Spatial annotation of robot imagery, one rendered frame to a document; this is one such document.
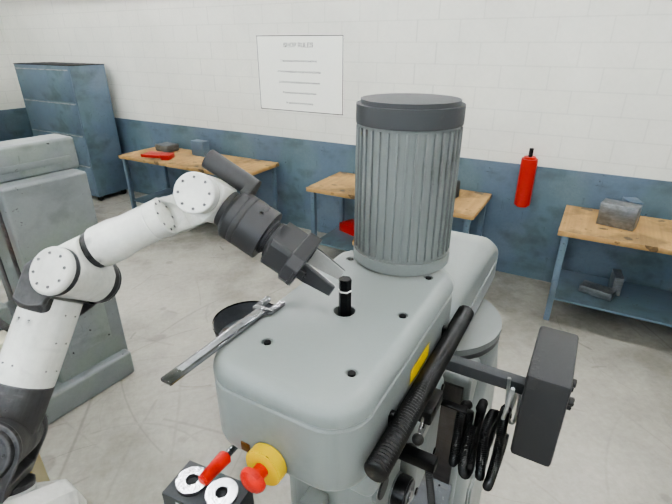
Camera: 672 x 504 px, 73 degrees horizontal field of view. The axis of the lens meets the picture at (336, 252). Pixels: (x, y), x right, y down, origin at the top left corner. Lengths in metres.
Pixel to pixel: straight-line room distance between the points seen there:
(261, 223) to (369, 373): 0.28
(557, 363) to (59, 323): 0.91
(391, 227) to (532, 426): 0.49
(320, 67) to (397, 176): 4.82
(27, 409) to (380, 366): 0.55
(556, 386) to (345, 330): 0.44
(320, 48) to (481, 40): 1.78
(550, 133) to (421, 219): 4.06
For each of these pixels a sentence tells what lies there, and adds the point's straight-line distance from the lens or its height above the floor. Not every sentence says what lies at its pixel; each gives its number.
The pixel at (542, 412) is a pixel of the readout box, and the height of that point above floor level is 1.65.
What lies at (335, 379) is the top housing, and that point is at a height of 1.89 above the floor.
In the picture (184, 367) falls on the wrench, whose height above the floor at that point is 1.90.
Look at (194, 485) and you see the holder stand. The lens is 1.47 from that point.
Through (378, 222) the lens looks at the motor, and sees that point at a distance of 0.86.
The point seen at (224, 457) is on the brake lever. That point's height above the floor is 1.71.
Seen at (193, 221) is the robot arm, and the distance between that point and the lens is 0.83.
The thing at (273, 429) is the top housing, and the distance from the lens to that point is 0.67.
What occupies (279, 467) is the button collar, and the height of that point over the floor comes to 1.77.
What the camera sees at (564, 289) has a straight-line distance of 4.69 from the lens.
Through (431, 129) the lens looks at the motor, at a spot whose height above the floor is 2.17.
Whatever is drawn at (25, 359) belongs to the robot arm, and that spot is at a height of 1.86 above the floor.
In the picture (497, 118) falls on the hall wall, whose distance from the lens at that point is 4.91.
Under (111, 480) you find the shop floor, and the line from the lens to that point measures 3.21.
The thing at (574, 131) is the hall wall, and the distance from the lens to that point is 4.84.
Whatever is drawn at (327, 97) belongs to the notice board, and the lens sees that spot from 5.58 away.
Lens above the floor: 2.30
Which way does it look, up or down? 25 degrees down
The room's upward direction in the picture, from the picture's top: straight up
